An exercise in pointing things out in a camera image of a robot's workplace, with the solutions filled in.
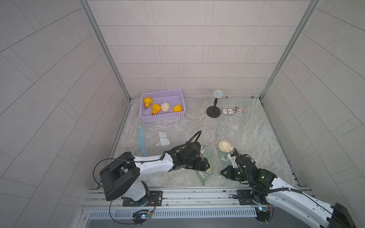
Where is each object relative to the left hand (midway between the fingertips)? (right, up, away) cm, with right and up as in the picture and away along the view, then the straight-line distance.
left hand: (206, 167), depth 79 cm
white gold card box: (+19, +30, +27) cm, 45 cm away
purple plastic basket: (-23, +42, +37) cm, 61 cm away
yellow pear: (-18, +33, +26) cm, 45 cm away
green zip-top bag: (+8, +4, +10) cm, 13 cm away
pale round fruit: (-28, +34, +25) cm, 51 cm away
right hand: (+8, -4, 0) cm, 9 cm away
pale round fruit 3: (+12, +10, +4) cm, 16 cm away
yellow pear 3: (-34, +33, +26) cm, 54 cm away
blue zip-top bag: (-32, +12, +16) cm, 38 cm away
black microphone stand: (+9, +30, +28) cm, 42 cm away
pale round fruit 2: (+1, -1, -3) cm, 4 cm away
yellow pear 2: (-42, +38, +30) cm, 64 cm away
